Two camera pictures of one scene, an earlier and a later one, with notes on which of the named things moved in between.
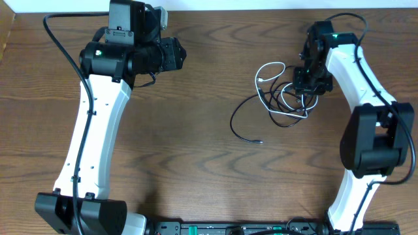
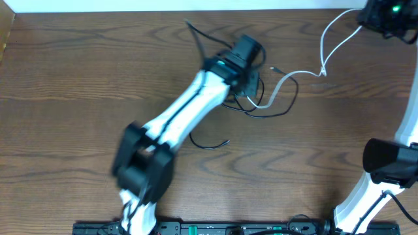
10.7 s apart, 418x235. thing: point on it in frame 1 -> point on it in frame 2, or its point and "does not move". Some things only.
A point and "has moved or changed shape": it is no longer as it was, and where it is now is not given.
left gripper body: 170,55 -> 251,85
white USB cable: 281,93 has moved or changed shape
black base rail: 268,228 does not move
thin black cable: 234,129 -> 207,148
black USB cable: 287,108 -> 241,109
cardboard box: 7,17 does not move
